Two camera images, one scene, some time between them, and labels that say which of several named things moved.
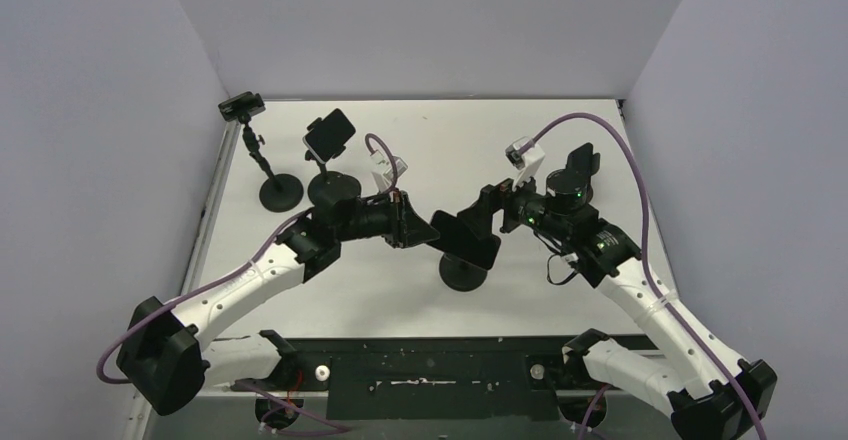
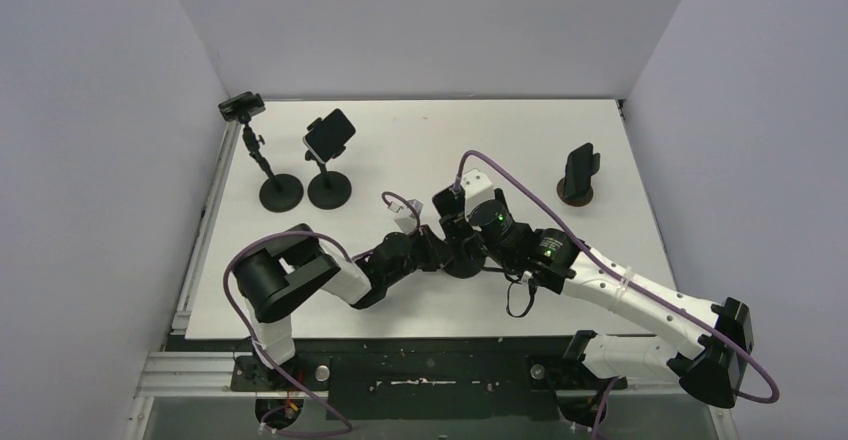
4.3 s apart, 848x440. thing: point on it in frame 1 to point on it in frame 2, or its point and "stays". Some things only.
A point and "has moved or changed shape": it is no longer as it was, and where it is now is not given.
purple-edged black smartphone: x=459 y=242 has moved or changed shape
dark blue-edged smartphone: x=581 y=159 stays
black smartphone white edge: x=329 y=136 stays
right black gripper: x=497 y=205 to x=463 y=226
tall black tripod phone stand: x=281 y=193 stays
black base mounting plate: x=445 y=377 stays
